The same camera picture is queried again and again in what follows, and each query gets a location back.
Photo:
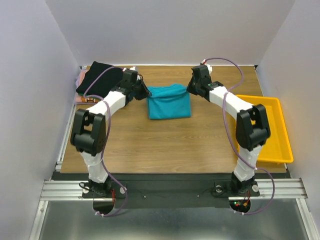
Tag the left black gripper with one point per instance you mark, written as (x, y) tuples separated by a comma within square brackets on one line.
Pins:
[(145, 93)]

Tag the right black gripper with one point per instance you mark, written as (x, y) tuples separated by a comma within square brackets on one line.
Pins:
[(194, 86)]

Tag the teal t shirt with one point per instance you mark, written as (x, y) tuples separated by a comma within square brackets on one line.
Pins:
[(169, 102)]

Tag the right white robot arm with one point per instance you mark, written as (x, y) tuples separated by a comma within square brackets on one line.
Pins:
[(252, 126)]

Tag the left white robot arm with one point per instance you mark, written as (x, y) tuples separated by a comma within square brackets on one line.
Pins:
[(91, 128)]

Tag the black folded t shirt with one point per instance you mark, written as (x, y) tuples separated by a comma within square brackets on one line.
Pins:
[(104, 84)]

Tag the lilac folded t shirt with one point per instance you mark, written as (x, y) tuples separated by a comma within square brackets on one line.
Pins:
[(80, 77)]

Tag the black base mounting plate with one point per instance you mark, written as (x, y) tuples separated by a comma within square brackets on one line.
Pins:
[(152, 191)]

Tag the yellow plastic tray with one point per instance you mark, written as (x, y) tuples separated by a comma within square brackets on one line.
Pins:
[(277, 148)]

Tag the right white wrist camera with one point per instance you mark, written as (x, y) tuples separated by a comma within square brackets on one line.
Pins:
[(209, 67)]

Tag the left side aluminium rail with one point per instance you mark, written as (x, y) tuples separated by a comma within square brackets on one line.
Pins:
[(61, 154)]

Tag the aluminium extrusion rail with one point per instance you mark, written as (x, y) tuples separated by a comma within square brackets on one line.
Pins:
[(285, 188)]

